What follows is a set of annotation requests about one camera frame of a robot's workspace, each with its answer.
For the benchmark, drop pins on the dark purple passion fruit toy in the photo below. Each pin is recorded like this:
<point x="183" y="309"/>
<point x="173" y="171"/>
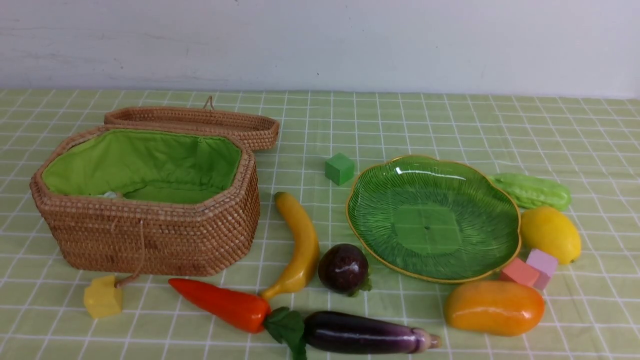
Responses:
<point x="345" y="270"/>

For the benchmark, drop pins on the yellow banana toy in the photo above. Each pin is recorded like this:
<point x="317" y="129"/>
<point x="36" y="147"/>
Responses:
<point x="303" y="263"/>

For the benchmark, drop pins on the orange carrot toy with leaves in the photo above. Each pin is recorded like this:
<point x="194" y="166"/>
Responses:
<point x="247" y="312"/>

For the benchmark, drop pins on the purple eggplant toy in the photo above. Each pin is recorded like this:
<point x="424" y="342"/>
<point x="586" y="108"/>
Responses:
<point x="343" y="333"/>

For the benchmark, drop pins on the green bitter gourd toy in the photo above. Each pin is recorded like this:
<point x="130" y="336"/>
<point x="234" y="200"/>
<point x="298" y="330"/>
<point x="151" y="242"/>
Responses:
<point x="532" y="192"/>

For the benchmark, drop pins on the orange mango toy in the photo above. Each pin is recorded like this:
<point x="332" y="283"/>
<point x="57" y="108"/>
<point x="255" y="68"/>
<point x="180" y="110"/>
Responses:
<point x="496" y="307"/>

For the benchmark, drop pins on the yellow lemon toy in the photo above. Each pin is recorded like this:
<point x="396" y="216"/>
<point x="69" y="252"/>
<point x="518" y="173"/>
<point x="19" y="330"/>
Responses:
<point x="549" y="230"/>

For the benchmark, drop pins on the green foam cube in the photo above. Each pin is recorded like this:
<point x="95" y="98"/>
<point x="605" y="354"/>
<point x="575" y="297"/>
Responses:
<point x="339" y="169"/>

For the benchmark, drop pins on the woven wicker basket lid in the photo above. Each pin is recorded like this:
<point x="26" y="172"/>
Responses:
<point x="254" y="132"/>

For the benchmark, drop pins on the green glass leaf plate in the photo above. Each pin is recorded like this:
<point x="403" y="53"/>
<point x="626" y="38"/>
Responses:
<point x="433" y="220"/>

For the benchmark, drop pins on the woven wicker basket green lining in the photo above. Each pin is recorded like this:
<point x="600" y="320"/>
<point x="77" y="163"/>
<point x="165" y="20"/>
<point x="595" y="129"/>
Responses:
<point x="147" y="200"/>

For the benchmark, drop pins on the red foam cube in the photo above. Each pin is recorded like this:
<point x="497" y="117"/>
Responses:
<point x="520" y="272"/>

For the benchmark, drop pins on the pink foam cube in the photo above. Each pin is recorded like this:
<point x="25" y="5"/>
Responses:
<point x="546" y="266"/>

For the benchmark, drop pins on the yellow foam cube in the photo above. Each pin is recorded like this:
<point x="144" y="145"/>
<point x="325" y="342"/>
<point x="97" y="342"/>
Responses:
<point x="102" y="298"/>

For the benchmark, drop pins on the green checkered tablecloth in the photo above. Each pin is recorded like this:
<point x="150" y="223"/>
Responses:
<point x="590" y="145"/>

